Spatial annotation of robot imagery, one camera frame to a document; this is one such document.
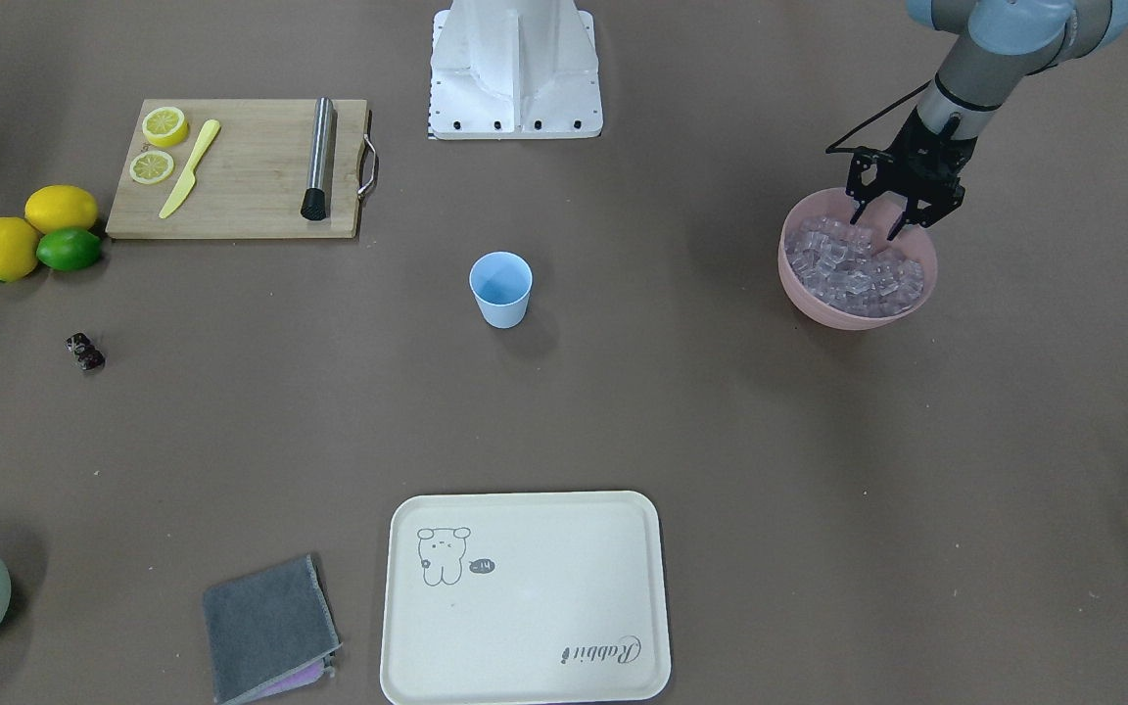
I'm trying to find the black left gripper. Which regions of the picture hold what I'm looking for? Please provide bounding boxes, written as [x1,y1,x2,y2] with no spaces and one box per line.
[845,103,977,243]

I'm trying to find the cream plastic tray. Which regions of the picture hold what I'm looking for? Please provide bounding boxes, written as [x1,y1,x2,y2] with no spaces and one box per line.
[380,491,672,704]

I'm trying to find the green lime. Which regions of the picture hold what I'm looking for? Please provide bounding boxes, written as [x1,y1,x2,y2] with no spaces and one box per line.
[35,227,102,271]

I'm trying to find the yellow plastic knife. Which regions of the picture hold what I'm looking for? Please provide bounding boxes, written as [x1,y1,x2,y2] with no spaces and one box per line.
[158,118,222,219]

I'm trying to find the lemon half inner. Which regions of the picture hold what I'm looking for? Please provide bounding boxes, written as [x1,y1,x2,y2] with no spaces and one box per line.
[126,149,175,186]

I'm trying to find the lemon half near edge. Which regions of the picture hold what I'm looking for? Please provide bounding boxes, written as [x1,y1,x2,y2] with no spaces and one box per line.
[140,106,191,149]

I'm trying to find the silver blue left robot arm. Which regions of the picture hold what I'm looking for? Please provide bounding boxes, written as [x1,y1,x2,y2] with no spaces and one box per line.
[827,1,1128,238]

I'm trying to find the dark cherries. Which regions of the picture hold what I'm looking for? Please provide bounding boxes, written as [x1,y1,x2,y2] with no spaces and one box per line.
[67,333,106,373]

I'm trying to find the grey folded cloth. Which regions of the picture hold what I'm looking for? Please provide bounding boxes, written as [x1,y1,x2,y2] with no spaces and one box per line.
[201,553,341,704]

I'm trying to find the steel muddler black tip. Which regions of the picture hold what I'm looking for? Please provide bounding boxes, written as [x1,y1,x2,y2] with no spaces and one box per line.
[300,97,336,220]

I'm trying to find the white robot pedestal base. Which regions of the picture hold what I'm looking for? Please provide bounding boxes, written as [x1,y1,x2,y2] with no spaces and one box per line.
[428,1,603,140]

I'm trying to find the whole yellow lemon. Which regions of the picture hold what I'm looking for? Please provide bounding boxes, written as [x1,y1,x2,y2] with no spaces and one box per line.
[0,217,41,284]
[25,184,99,235]

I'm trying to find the pink bowl of ice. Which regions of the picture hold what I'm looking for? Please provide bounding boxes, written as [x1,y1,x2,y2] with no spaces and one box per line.
[777,188,937,331]

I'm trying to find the wooden cutting board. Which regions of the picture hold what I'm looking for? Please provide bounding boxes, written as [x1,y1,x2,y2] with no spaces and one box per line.
[106,98,377,240]

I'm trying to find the light blue plastic cup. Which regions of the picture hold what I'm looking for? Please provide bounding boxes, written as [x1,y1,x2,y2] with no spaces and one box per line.
[467,253,534,329]

